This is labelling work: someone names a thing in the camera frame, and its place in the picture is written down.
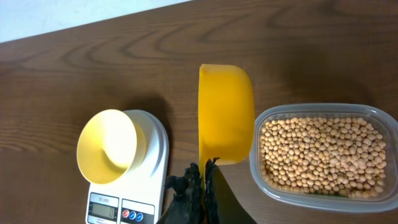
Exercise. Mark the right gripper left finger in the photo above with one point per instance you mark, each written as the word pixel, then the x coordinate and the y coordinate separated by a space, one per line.
pixel 186 206

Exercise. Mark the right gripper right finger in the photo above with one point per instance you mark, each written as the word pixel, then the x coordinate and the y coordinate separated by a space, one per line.
pixel 222 206

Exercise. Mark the yellow measuring scoop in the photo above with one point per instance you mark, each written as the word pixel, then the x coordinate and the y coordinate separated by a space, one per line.
pixel 225 114

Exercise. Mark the white digital kitchen scale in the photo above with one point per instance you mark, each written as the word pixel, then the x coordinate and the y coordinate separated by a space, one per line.
pixel 137 196

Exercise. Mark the pale yellow bowl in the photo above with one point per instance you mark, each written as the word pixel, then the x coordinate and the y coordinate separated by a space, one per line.
pixel 110 145

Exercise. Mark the clear container of soybeans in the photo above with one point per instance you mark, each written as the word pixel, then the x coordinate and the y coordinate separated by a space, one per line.
pixel 329 156

